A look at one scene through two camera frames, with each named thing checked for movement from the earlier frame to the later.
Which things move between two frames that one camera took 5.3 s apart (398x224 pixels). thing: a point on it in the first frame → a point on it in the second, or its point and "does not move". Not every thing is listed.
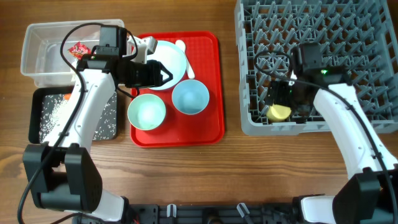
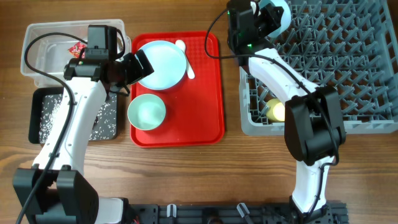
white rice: (54, 107) does not move
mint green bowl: (146, 111) does not move
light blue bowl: (190, 96) → (285, 19)
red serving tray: (206, 129) does not move
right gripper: (275, 94) → (272, 22)
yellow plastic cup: (278, 112) does not move
